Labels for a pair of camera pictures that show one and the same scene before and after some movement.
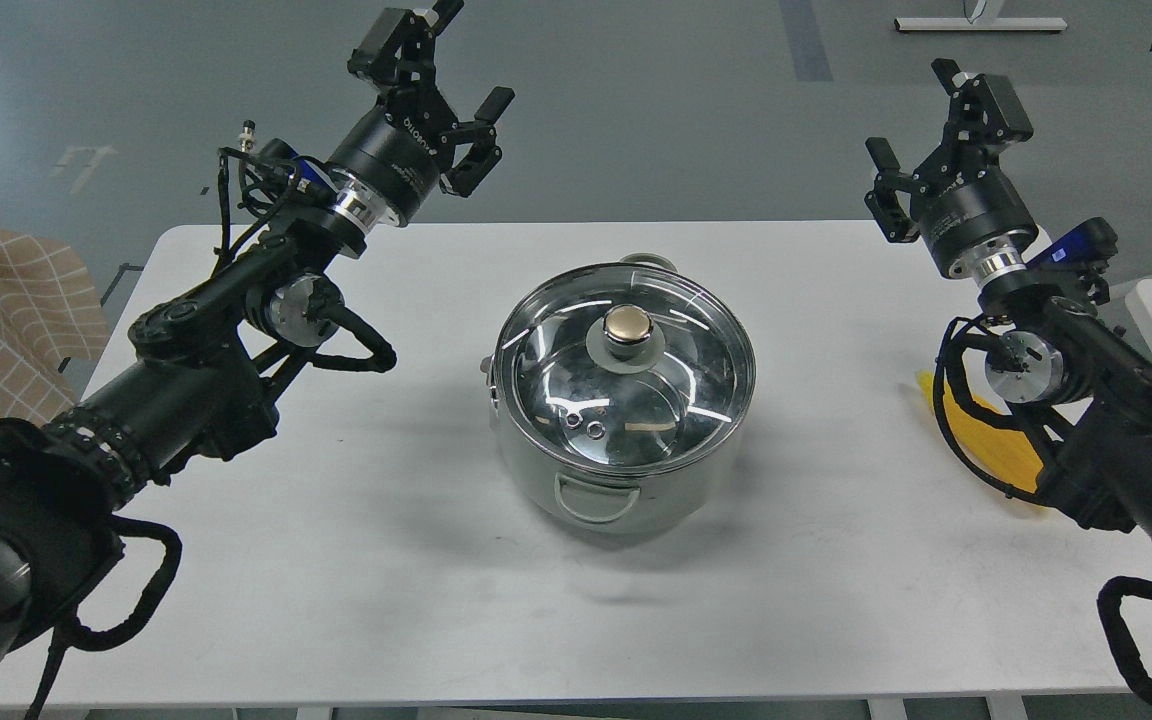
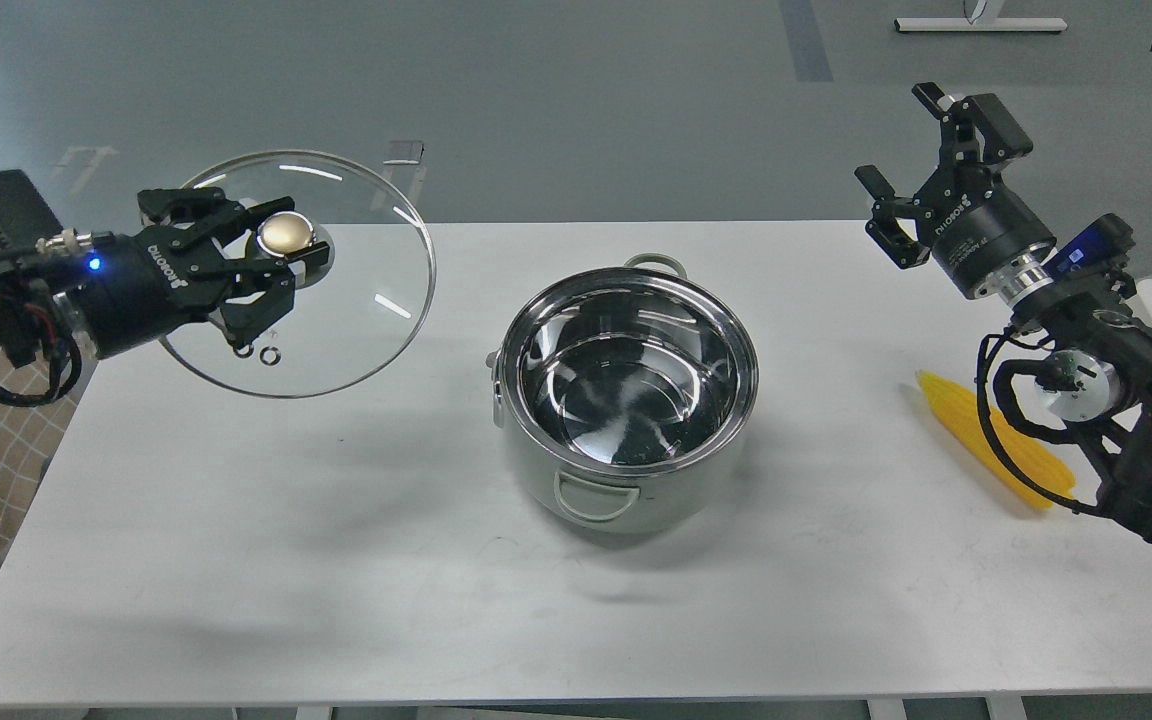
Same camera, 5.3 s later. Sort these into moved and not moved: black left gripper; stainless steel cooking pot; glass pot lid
Moved: glass pot lid; black left gripper
Not moved: stainless steel cooking pot
